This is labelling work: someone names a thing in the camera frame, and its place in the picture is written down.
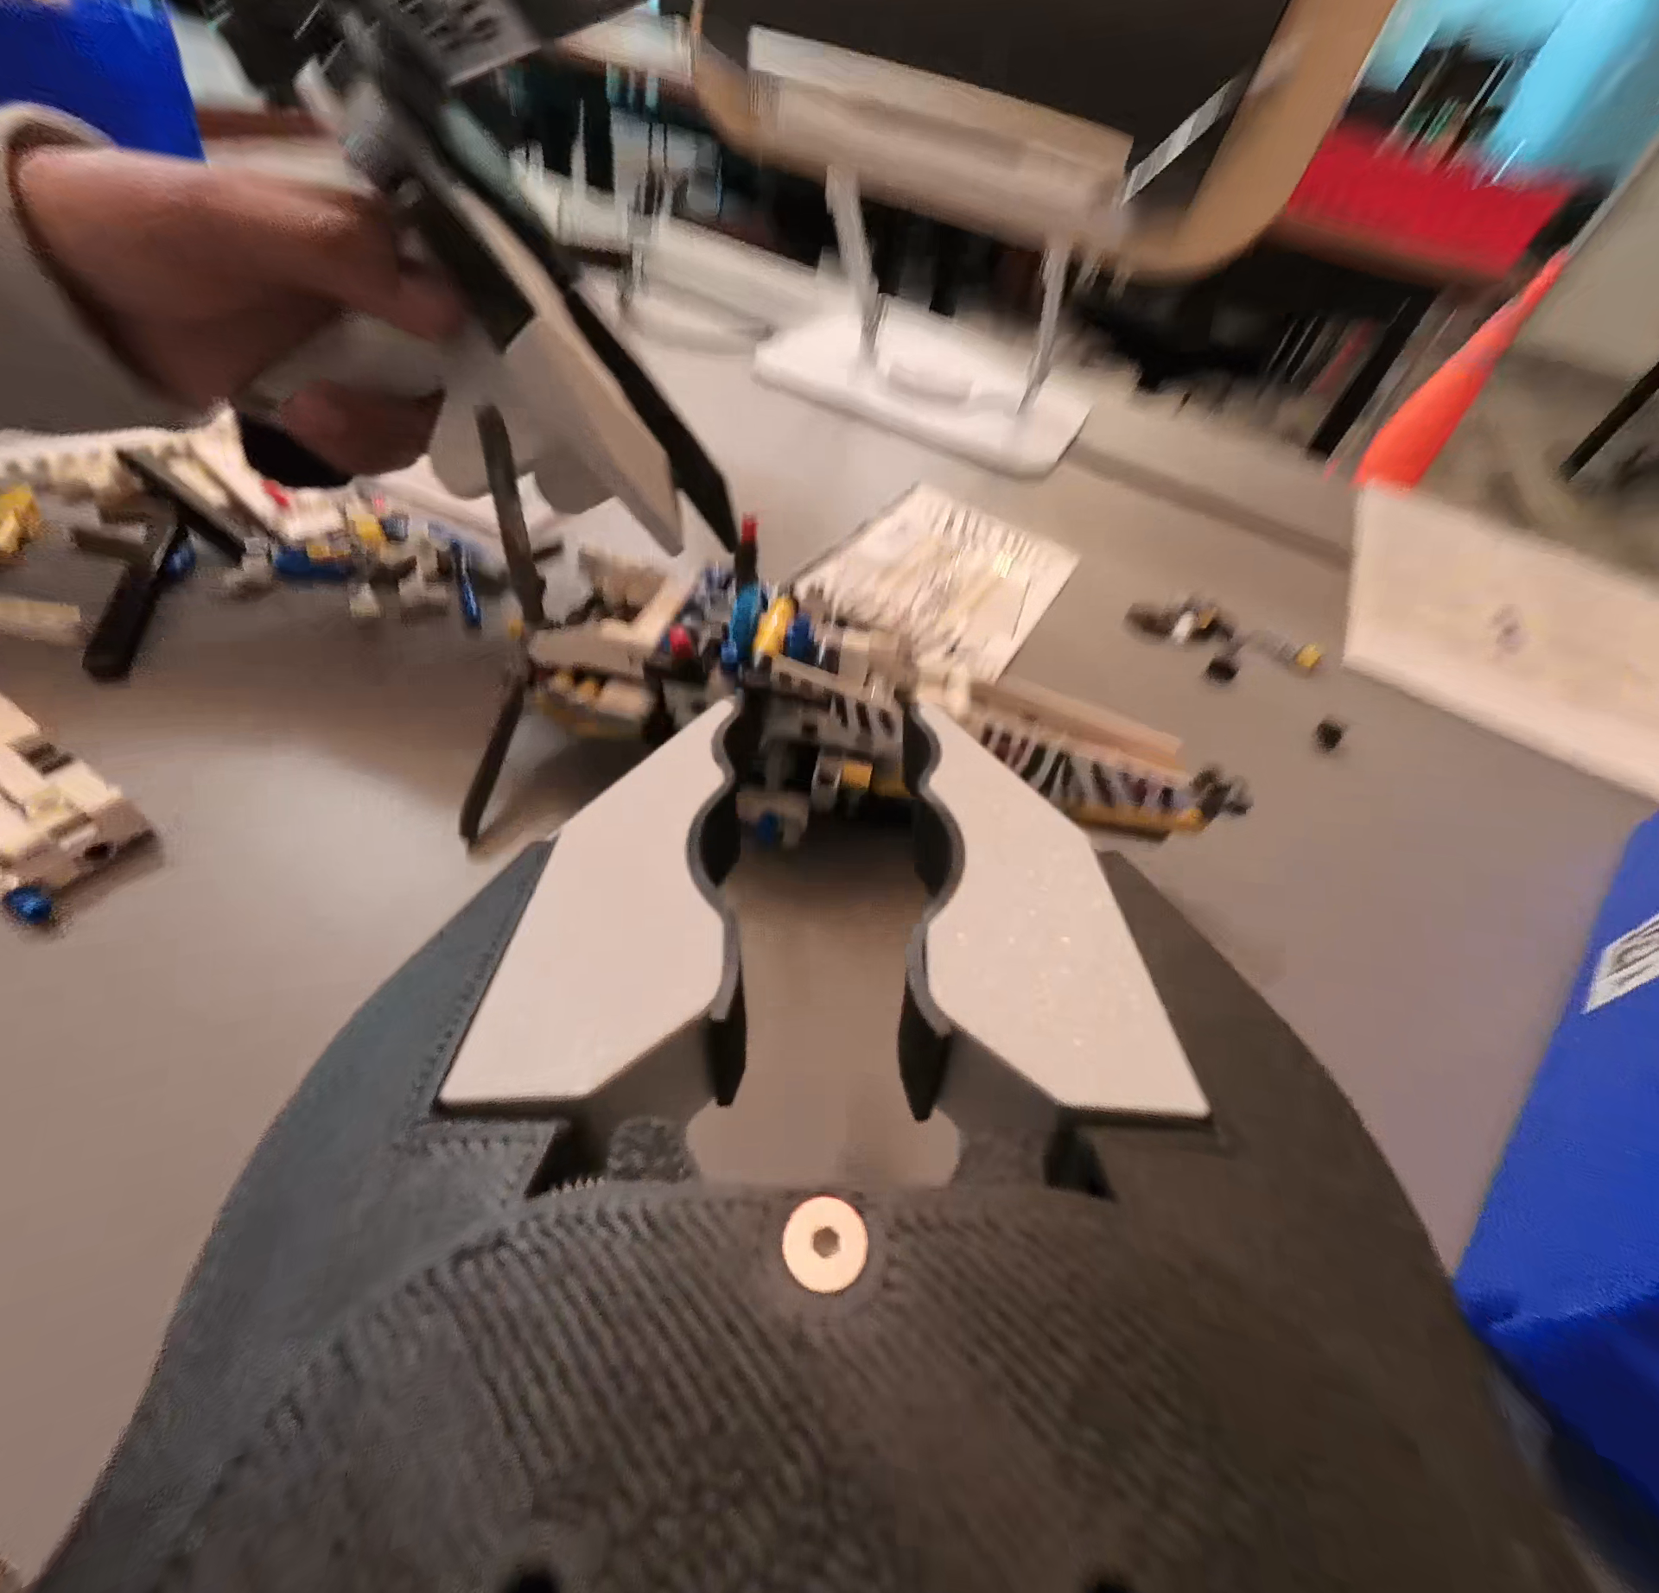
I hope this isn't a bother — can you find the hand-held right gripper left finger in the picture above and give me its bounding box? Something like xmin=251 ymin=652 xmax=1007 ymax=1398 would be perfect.
xmin=438 ymin=699 xmax=751 ymax=1115

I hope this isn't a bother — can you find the white printed paper sheet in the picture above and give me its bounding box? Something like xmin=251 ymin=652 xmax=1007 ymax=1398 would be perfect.
xmin=1338 ymin=480 xmax=1659 ymax=800

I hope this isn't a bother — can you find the person's left forearm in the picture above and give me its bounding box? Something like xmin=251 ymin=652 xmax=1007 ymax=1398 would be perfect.
xmin=0 ymin=103 xmax=144 ymax=434

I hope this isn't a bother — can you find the blue object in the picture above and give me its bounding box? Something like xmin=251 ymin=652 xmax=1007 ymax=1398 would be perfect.
xmin=0 ymin=0 xmax=207 ymax=158

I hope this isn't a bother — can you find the white lego beam assembly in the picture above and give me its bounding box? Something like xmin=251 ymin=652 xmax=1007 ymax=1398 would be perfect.
xmin=0 ymin=416 xmax=370 ymax=538

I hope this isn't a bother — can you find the orange cone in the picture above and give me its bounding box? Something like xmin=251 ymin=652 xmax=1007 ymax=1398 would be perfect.
xmin=1351 ymin=242 xmax=1575 ymax=490

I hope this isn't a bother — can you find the black lego gear assembly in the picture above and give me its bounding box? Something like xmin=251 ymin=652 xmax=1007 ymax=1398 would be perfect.
xmin=1125 ymin=591 xmax=1232 ymax=645

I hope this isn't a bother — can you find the zebra striped lego helicopter model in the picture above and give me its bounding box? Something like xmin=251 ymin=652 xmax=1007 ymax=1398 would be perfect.
xmin=523 ymin=517 xmax=1256 ymax=849

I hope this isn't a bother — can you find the person's left hand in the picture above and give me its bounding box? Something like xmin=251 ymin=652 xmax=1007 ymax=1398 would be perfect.
xmin=18 ymin=147 xmax=460 ymax=477

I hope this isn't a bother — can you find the black lego beam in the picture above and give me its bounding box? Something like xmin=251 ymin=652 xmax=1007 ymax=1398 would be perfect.
xmin=79 ymin=504 xmax=196 ymax=684

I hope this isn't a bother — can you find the black lego rotor blade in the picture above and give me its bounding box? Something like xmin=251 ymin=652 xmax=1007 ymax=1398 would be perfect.
xmin=455 ymin=403 xmax=551 ymax=845

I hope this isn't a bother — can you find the blue plastic bin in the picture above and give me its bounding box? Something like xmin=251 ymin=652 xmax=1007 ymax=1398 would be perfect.
xmin=1451 ymin=812 xmax=1659 ymax=1509

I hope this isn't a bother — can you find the white and grey lego subassembly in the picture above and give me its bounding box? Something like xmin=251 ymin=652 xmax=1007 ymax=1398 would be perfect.
xmin=0 ymin=691 xmax=158 ymax=930

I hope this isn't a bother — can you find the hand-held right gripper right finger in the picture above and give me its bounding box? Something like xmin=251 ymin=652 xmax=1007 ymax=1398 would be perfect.
xmin=897 ymin=704 xmax=1216 ymax=1124

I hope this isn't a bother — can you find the zebra print sticker sheet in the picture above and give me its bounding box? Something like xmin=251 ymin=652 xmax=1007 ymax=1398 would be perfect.
xmin=790 ymin=480 xmax=1081 ymax=688

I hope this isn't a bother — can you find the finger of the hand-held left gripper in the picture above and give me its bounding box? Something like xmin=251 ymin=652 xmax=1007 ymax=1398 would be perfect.
xmin=503 ymin=281 xmax=742 ymax=558
xmin=427 ymin=358 xmax=612 ymax=516

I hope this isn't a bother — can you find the pile of loose lego pieces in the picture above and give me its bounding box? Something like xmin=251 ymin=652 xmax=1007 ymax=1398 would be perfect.
xmin=207 ymin=484 xmax=520 ymax=628

